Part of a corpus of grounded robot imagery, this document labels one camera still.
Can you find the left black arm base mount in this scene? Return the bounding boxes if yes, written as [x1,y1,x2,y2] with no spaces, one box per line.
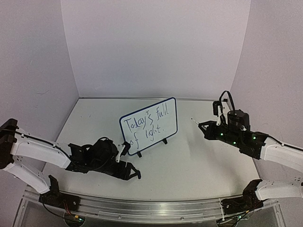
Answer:
[39,189,80,211]

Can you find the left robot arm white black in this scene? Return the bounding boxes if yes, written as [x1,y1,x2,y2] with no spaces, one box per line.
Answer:
[0,119,141,206]

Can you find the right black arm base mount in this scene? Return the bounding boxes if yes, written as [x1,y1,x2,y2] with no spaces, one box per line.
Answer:
[220,194,264,215]

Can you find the right camera black cable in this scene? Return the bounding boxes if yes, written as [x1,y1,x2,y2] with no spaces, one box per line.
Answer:
[219,90,236,112]

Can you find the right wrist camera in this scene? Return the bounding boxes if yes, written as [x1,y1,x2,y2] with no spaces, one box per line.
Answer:
[213,101,226,126]

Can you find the blue framed whiteboard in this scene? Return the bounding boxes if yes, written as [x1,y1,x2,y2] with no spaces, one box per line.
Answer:
[119,97,178,156]

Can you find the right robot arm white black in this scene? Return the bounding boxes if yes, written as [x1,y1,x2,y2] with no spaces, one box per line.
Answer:
[197,110,303,201]

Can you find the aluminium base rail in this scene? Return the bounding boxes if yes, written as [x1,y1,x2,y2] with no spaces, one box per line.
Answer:
[22,189,279,224]

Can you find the left base cable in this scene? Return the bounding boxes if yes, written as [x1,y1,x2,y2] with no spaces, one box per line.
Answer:
[36,193,81,223]

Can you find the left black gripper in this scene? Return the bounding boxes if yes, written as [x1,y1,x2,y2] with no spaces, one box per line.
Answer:
[91,159,138,180]

